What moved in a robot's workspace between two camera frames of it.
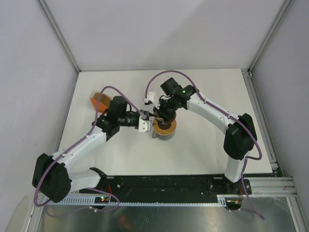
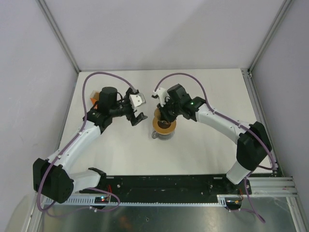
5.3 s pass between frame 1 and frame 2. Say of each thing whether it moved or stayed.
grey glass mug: stayed
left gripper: moved
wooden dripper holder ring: stayed
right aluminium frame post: stayed
